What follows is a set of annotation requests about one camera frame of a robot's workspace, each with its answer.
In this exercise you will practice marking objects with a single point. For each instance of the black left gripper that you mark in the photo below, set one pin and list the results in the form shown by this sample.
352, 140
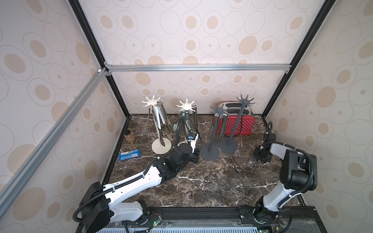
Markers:
196, 156

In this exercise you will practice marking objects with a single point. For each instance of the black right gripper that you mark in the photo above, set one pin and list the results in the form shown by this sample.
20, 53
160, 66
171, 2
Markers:
262, 153

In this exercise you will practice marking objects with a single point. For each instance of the cream utensil rack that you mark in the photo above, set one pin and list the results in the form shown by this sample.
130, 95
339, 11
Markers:
162, 124
185, 106

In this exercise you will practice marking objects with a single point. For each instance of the dark grey rack back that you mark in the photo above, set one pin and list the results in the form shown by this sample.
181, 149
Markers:
209, 151

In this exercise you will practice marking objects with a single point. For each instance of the dark grey rack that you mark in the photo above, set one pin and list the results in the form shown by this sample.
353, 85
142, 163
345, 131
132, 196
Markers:
209, 151
228, 144

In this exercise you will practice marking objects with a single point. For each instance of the black handled steel tongs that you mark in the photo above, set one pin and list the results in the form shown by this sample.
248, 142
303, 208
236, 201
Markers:
182, 132

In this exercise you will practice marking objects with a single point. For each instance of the mint green silicone tongs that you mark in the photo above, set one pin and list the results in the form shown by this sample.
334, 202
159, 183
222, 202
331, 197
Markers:
176, 125

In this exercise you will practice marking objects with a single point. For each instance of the white handled steel tongs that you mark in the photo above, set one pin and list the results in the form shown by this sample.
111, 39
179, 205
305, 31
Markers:
157, 121

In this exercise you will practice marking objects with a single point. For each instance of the slim steel tongs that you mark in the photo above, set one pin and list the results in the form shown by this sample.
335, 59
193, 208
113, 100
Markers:
149, 120

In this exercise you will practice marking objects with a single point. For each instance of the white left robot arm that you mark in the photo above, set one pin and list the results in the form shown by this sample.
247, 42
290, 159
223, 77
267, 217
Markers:
104, 204

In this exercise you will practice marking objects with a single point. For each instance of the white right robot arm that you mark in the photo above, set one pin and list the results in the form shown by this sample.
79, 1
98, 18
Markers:
298, 174

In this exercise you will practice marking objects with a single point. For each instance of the dark grey rack near toaster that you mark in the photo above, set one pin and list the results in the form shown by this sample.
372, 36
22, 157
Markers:
228, 144

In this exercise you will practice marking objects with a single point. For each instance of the red polka dot toaster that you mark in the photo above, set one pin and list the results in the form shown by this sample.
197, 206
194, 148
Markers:
246, 122

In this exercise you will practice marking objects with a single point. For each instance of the blue snack packet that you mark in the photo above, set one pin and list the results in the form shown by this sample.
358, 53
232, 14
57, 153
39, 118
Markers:
129, 155

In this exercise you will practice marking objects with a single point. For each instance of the brown spice jar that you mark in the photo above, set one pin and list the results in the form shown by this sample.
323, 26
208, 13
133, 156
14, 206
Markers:
130, 138

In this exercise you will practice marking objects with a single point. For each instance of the horizontal aluminium frame bar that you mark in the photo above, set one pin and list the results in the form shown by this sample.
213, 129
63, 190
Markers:
207, 67

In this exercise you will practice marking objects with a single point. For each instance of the diagonal aluminium frame bar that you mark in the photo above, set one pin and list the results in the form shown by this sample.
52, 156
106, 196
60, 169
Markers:
32, 163

